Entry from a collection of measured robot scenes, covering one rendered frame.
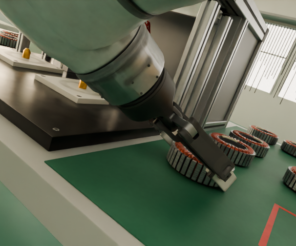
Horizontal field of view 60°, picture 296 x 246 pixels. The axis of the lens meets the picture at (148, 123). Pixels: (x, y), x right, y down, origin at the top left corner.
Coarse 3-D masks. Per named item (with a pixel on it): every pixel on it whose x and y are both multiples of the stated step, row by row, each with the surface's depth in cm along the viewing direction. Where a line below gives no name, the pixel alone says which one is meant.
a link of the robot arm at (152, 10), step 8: (136, 0) 17; (144, 0) 17; (152, 0) 17; (160, 0) 17; (168, 0) 17; (176, 0) 17; (184, 0) 17; (192, 0) 17; (200, 0) 18; (144, 8) 18; (152, 8) 18; (160, 8) 18; (168, 8) 19; (176, 8) 19
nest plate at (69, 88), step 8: (40, 80) 57; (48, 80) 56; (56, 80) 59; (64, 80) 62; (72, 80) 65; (56, 88) 54; (64, 88) 54; (72, 88) 57; (80, 88) 59; (88, 88) 62; (72, 96) 52; (80, 96) 52; (88, 96) 55; (96, 96) 58
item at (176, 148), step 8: (176, 144) 43; (168, 152) 44; (176, 152) 41; (184, 152) 41; (168, 160) 43; (176, 160) 41; (184, 160) 40; (192, 160) 39; (176, 168) 41; (184, 168) 40; (192, 168) 39; (200, 168) 39; (192, 176) 39; (200, 176) 39; (208, 184) 40; (216, 184) 40
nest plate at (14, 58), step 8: (0, 48) 73; (0, 56) 65; (8, 56) 66; (16, 56) 70; (32, 56) 79; (16, 64) 63; (24, 64) 65; (32, 64) 67; (40, 64) 70; (48, 64) 75; (56, 72) 73
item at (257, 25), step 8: (224, 0) 57; (232, 0) 55; (240, 0) 57; (248, 0) 61; (224, 8) 79; (232, 8) 61; (240, 8) 59; (248, 8) 63; (256, 8) 68; (240, 16) 65; (248, 16) 65; (256, 16) 71; (248, 24) 70; (256, 24) 74; (264, 24) 80; (256, 32) 77; (264, 32) 84; (264, 40) 88
